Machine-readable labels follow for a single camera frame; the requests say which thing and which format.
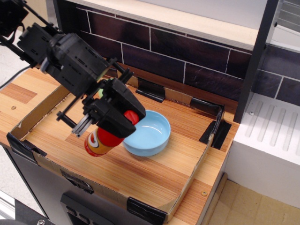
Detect black cable on floor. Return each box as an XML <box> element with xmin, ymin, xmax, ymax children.
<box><xmin>0</xmin><ymin>64</ymin><xmax>33</xmax><ymax>89</ymax></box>

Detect dark grey vertical post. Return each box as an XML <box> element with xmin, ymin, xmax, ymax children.
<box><xmin>233</xmin><ymin>0</ymin><xmax>282</xmax><ymax>123</ymax></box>

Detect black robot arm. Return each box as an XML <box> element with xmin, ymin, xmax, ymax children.
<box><xmin>0</xmin><ymin>0</ymin><xmax>146</xmax><ymax>138</ymax></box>

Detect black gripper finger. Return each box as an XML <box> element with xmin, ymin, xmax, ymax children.
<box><xmin>83</xmin><ymin>99</ymin><xmax>136</xmax><ymax>138</ymax></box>
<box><xmin>102</xmin><ymin>78</ymin><xmax>146</xmax><ymax>121</ymax></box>

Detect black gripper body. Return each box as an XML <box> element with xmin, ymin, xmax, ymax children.
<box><xmin>39</xmin><ymin>32</ymin><xmax>135</xmax><ymax>139</ymax></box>

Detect green toy apple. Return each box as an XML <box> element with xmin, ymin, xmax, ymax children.
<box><xmin>97</xmin><ymin>88</ymin><xmax>104</xmax><ymax>98</ymax></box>

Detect light blue bowl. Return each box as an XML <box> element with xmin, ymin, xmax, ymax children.
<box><xmin>123</xmin><ymin>110</ymin><xmax>171</xmax><ymax>157</ymax></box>

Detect light wooden shelf ledge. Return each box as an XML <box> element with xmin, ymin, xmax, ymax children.
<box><xmin>72</xmin><ymin>0</ymin><xmax>258</xmax><ymax>50</ymax></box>

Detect cardboard fence with black tape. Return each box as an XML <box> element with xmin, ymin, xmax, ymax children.
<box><xmin>0</xmin><ymin>68</ymin><xmax>239</xmax><ymax>225</ymax></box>

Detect red hot sauce bottle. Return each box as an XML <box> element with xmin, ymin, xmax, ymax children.
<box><xmin>84</xmin><ymin>110</ymin><xmax>139</xmax><ymax>157</ymax></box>

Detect white dish drainer block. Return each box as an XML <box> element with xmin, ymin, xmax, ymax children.
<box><xmin>225</xmin><ymin>94</ymin><xmax>300</xmax><ymax>208</ymax></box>

